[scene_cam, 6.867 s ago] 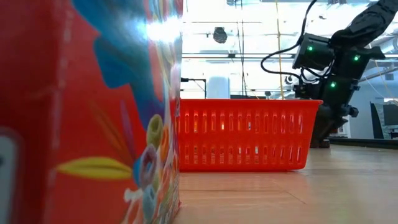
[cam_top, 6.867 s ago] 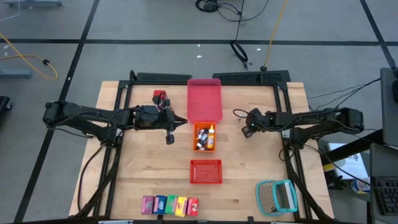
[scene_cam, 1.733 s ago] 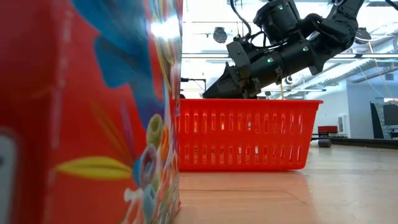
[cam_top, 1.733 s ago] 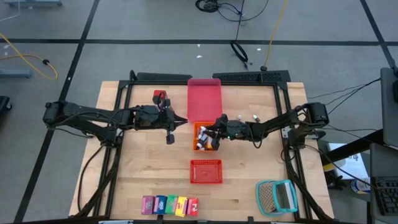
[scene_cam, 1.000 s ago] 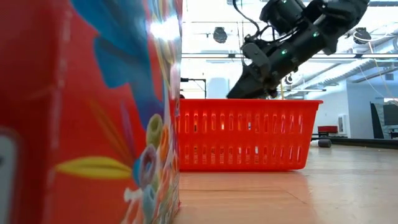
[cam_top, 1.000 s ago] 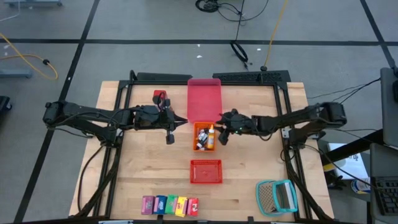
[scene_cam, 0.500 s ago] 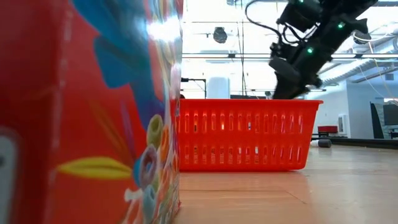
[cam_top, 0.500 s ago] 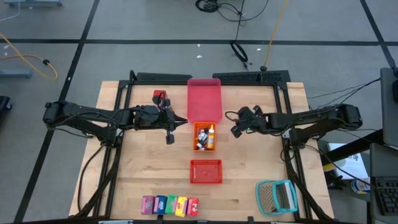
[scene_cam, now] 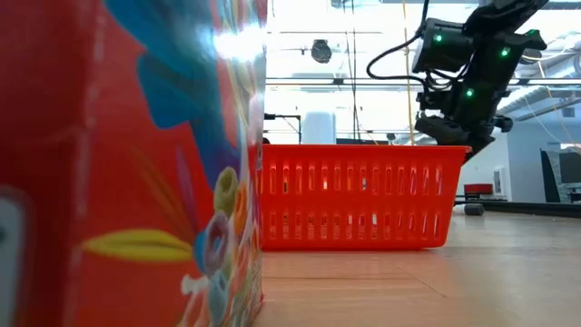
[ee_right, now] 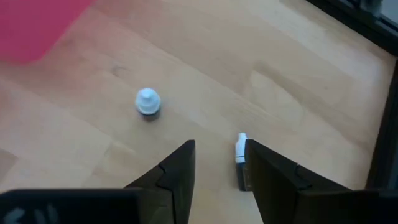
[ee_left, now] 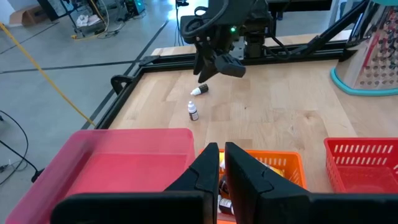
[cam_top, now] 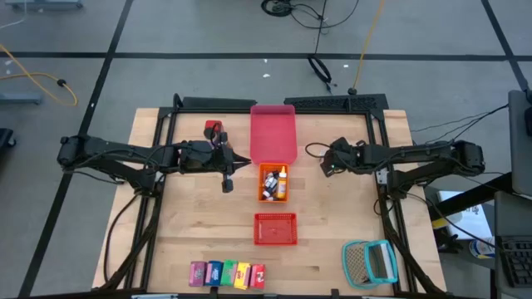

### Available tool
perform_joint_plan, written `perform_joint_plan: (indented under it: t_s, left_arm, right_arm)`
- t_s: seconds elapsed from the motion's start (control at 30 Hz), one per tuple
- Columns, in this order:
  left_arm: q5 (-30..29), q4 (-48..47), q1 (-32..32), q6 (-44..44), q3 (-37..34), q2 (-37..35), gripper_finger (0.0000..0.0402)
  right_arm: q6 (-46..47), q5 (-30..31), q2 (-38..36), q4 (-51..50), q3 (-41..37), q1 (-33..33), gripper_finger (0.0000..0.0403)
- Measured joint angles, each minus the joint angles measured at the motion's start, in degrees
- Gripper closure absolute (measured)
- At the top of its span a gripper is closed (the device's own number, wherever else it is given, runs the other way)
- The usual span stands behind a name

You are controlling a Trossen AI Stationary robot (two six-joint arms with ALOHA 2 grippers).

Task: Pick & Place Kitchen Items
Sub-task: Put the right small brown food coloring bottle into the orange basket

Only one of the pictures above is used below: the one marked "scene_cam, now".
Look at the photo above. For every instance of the black metal rig frame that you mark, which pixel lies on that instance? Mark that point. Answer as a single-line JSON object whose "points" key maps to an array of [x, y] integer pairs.
{"points": [[522, 208]]}

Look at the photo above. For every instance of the black metal stand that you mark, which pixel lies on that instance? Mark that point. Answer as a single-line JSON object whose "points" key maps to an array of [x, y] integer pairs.
{"points": [[281, 116]]}

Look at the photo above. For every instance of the grey overhead beam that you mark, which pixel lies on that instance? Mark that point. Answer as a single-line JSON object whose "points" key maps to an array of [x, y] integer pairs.
{"points": [[318, 82]]}

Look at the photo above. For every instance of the white cylindrical tank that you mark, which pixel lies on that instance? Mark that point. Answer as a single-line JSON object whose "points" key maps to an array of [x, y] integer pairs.
{"points": [[319, 129]]}

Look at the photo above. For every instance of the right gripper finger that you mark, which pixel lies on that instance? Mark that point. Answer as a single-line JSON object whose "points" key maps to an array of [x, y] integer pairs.
{"points": [[475, 150]]}

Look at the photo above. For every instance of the thin grey beam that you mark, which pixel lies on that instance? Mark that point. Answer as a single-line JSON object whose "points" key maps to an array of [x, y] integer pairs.
{"points": [[281, 131]]}

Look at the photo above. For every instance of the red slotted plastic basket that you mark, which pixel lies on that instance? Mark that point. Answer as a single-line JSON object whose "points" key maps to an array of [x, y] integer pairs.
{"points": [[363, 154]]}

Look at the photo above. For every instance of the dark monitor screen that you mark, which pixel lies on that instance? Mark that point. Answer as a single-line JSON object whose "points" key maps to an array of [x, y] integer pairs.
{"points": [[569, 168]]}

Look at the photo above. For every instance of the red fruit loops cereal box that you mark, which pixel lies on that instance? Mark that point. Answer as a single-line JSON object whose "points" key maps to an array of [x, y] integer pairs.
{"points": [[113, 181]]}

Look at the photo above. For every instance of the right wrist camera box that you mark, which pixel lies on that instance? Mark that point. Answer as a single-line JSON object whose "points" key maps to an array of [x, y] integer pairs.
{"points": [[431, 102]]}

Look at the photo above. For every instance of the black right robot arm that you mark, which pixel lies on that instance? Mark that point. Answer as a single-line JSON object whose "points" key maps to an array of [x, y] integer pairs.
{"points": [[508, 27]]}

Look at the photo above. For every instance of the black round ceiling lamp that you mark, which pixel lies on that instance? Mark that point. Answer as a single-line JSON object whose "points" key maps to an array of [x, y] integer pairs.
{"points": [[321, 51], [532, 56]]}

